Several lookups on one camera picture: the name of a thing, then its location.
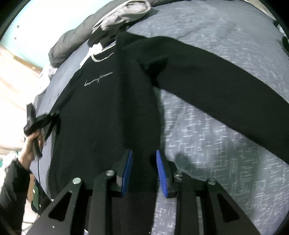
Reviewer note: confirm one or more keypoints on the person's left hand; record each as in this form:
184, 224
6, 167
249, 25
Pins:
28, 153

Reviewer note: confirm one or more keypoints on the wooden window frame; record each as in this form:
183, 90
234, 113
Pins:
27, 62

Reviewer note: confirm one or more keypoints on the blue speckled bed sheet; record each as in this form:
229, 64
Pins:
203, 140

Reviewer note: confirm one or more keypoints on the black sweater with white collar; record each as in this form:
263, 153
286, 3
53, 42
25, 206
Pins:
108, 108

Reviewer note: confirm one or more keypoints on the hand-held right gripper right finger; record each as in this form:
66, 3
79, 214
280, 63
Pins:
162, 174

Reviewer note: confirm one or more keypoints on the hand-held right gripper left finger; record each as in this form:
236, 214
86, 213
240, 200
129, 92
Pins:
126, 174

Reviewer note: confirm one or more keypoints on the person's left forearm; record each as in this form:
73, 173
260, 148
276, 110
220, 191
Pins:
13, 192

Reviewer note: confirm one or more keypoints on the light grey blanket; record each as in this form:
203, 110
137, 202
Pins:
45, 81

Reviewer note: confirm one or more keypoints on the dark grey rolled duvet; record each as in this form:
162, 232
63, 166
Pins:
67, 45

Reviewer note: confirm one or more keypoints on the black garment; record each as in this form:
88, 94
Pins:
101, 37

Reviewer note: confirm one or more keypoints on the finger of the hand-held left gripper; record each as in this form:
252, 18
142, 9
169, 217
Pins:
49, 119

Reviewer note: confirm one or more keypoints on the pink curtain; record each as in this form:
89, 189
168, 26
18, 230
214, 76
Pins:
15, 90

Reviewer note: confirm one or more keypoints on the grey garment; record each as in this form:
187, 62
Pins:
126, 11

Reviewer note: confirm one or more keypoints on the white garment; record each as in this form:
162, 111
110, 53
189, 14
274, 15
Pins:
99, 50

